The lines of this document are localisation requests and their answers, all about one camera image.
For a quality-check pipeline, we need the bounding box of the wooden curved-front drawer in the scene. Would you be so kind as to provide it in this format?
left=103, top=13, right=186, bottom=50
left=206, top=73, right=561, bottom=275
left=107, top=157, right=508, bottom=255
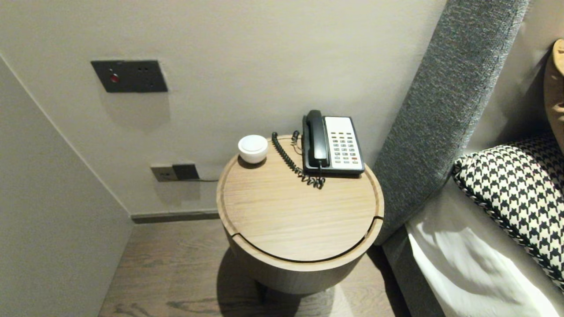
left=228, top=217, right=385, bottom=295

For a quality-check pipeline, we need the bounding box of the white round bowl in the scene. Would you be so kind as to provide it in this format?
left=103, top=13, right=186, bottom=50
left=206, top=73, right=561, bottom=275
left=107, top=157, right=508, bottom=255
left=238, top=135, right=269, bottom=164

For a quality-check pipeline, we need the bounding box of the black telephone handset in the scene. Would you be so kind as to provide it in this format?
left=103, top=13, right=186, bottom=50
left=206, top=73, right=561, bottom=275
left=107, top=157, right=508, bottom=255
left=305, top=110, right=330, bottom=168

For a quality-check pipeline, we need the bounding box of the round wooden side table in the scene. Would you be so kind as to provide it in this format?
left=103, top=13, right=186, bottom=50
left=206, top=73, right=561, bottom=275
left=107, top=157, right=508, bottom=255
left=216, top=135, right=385, bottom=295

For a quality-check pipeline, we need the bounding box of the black and white desk telephone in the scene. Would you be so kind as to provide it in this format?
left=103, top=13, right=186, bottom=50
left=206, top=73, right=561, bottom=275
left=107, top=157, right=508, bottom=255
left=302, top=115, right=366, bottom=178

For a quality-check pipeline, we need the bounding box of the grey brown baseboard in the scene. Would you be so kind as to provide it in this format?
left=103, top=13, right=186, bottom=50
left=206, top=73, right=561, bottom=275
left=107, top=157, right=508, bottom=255
left=130, top=210, right=221, bottom=224

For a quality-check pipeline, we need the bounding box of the grey fabric headboard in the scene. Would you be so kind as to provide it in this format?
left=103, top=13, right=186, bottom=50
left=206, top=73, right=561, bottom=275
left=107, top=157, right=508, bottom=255
left=372, top=0, right=530, bottom=245

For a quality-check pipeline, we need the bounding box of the dark grey bed base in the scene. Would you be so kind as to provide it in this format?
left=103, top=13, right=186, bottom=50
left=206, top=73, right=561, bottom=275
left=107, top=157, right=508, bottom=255
left=381, top=225, right=443, bottom=317

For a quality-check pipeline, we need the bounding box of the white bedding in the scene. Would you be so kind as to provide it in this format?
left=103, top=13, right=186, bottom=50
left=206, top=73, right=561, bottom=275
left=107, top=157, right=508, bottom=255
left=405, top=178, right=564, bottom=317

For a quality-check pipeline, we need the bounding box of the black white houndstooth pillow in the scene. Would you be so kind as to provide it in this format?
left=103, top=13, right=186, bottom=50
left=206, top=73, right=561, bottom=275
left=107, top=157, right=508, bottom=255
left=453, top=134, right=564, bottom=293

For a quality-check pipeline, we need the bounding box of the beige upholstered headboard panel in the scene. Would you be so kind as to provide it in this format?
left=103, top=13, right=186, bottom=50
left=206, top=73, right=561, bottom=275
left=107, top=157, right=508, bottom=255
left=467, top=0, right=564, bottom=154

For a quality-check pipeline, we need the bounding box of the tan brown cushion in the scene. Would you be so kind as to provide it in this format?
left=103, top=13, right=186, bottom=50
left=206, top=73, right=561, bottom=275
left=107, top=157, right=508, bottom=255
left=543, top=39, right=564, bottom=155

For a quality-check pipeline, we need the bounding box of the black coiled telephone cord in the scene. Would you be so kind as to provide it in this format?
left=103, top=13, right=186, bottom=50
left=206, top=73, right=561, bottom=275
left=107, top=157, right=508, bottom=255
left=271, top=131, right=327, bottom=189

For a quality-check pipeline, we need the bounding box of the grey wall socket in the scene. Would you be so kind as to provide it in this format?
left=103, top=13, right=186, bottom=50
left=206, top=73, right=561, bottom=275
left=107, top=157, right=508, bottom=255
left=151, top=165, right=179, bottom=182

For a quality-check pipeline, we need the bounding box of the dark wall switch panel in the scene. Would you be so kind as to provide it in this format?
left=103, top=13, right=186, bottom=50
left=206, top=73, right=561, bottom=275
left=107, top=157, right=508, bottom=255
left=91, top=60, right=168, bottom=93

